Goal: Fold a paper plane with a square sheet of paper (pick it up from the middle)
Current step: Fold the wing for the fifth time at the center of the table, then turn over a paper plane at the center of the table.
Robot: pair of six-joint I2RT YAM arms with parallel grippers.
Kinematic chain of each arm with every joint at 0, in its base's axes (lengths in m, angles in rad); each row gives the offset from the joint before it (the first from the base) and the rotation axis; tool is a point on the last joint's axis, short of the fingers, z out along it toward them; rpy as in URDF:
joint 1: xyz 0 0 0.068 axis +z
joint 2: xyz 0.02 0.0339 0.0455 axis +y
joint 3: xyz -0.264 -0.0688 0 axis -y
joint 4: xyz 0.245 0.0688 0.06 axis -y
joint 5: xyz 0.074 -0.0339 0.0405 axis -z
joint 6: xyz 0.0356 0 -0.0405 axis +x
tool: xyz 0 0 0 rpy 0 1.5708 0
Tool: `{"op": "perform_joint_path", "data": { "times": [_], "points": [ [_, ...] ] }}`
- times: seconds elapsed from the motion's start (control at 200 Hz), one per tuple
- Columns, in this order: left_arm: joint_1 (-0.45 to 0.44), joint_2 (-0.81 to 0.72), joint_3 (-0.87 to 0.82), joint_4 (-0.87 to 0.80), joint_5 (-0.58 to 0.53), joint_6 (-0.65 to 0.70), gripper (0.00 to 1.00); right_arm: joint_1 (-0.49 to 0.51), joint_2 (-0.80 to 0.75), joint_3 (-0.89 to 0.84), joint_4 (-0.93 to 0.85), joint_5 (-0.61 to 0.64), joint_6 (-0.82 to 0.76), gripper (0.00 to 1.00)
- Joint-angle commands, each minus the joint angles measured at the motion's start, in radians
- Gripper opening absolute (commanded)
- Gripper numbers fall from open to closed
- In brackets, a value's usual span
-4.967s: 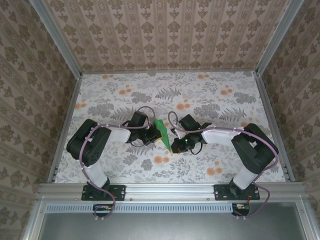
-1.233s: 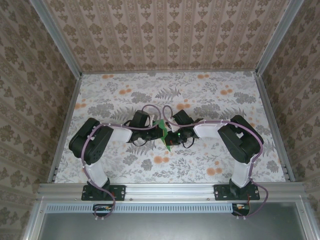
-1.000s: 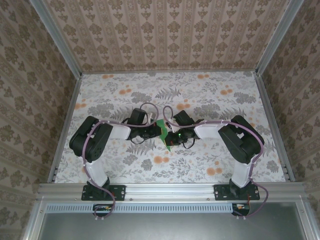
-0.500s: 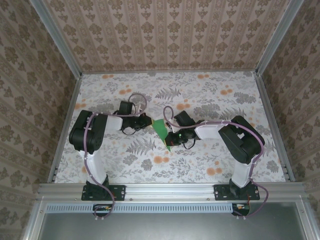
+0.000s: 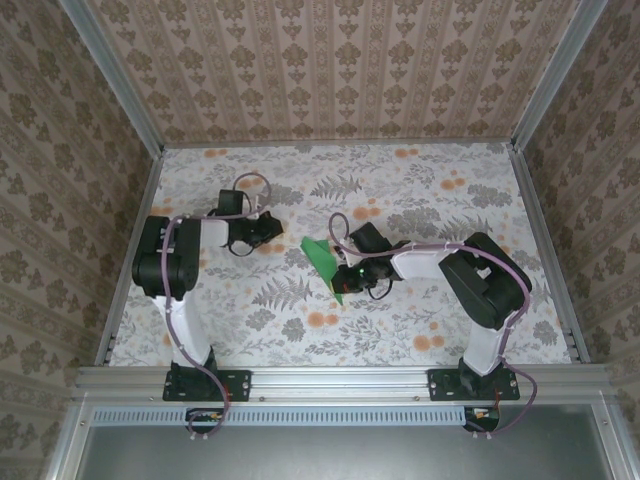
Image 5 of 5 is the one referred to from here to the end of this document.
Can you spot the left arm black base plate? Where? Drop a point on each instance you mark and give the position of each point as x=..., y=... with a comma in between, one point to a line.
x=240, y=385

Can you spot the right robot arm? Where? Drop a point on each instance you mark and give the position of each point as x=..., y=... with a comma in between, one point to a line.
x=490, y=280

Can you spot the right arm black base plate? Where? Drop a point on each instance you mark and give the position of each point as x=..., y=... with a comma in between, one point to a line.
x=440, y=385

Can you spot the aluminium outer frame rail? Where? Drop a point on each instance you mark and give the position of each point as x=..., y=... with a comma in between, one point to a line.
x=65, y=440
x=617, y=440

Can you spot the green square paper sheet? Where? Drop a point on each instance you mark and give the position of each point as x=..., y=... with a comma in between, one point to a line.
x=317, y=255

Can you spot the aluminium corner post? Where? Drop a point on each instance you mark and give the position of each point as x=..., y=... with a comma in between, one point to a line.
x=555, y=75
x=115, y=80

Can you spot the aluminium table side rail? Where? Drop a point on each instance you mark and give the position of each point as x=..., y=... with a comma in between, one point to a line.
x=545, y=240
x=120, y=295

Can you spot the black connector board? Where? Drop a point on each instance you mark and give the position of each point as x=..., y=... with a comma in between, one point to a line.
x=482, y=415
x=205, y=416

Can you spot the aluminium mounting beam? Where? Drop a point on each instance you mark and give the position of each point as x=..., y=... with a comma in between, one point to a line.
x=340, y=382

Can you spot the floral patterned table cover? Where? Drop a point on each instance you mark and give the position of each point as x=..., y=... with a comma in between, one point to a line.
x=320, y=340

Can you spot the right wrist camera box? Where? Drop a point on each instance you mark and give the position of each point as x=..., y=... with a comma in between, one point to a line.
x=346, y=251

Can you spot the aluminium table end rail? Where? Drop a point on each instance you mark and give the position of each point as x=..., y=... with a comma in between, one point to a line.
x=340, y=144

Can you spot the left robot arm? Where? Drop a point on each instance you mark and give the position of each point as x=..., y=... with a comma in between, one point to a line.
x=165, y=260

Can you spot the grey metal sheet panel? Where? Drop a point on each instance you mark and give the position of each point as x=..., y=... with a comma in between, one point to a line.
x=340, y=455

